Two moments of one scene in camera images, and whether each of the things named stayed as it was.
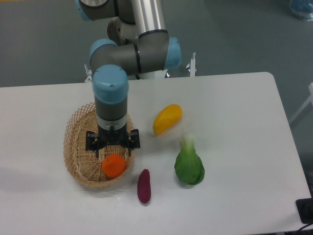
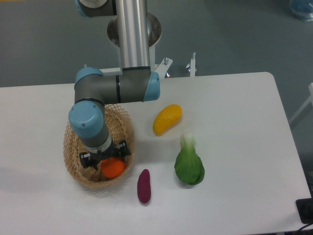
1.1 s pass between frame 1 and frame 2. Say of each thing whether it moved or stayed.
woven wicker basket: stayed
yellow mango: stayed
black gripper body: moved
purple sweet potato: stayed
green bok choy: stayed
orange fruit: stayed
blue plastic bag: stayed
